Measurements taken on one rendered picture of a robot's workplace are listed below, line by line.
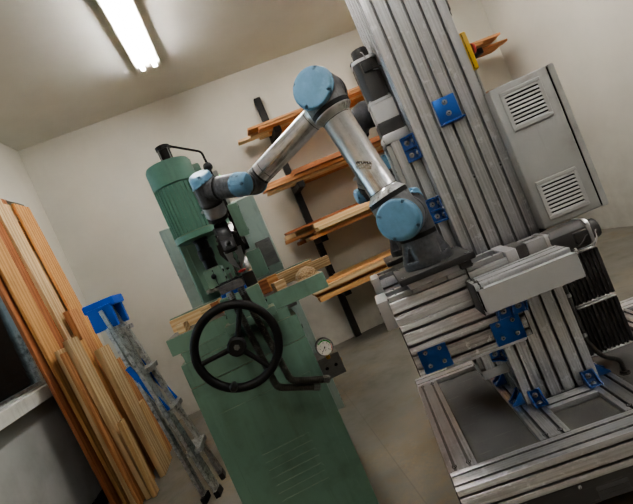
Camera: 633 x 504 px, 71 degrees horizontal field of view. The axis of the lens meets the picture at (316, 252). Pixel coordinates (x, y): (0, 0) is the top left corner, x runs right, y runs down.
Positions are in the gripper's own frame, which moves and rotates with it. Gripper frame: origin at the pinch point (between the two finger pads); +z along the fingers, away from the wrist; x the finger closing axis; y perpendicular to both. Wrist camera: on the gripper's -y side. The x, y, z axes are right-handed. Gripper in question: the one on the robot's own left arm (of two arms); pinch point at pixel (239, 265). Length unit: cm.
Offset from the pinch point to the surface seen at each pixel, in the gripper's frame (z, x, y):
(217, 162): 43, -13, 266
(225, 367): 27.2, 18.8, -14.4
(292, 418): 50, 5, -28
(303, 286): 14.4, -17.8, -7.0
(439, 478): 91, -36, -50
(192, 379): 26.3, 30.6, -13.8
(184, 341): 14.8, 27.8, -7.2
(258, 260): 17.2, -7.3, 27.8
